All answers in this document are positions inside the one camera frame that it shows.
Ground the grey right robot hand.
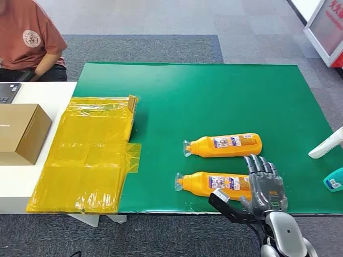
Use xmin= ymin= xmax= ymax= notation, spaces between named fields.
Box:
xmin=239 ymin=154 xmax=289 ymax=218

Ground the orange bottle with clear cap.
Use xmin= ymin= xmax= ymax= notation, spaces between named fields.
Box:
xmin=183 ymin=133 xmax=263 ymax=158
xmin=175 ymin=171 xmax=252 ymax=202

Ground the teal bottle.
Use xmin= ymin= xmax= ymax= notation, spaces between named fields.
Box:
xmin=323 ymin=168 xmax=343 ymax=193

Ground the white bottle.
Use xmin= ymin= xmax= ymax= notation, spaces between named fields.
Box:
xmin=307 ymin=126 xmax=343 ymax=160

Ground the green table mat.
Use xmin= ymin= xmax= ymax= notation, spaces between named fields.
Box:
xmin=73 ymin=63 xmax=343 ymax=216

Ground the white and red sign stand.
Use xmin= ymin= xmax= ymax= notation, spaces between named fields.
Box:
xmin=304 ymin=0 xmax=343 ymax=69

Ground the yellow plastic bag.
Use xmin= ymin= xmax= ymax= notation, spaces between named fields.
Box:
xmin=26 ymin=94 xmax=142 ymax=215

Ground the brown cardboard box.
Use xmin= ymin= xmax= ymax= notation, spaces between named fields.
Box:
xmin=0 ymin=103 xmax=53 ymax=166

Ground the person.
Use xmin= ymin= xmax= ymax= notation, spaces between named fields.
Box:
xmin=0 ymin=0 xmax=68 ymax=82

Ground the dark laptop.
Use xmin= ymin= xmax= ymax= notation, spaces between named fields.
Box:
xmin=0 ymin=82 xmax=22 ymax=104

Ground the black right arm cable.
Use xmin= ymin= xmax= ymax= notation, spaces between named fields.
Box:
xmin=249 ymin=222 xmax=266 ymax=251

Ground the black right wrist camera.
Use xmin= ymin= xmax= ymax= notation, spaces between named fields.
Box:
xmin=209 ymin=188 xmax=259 ymax=225

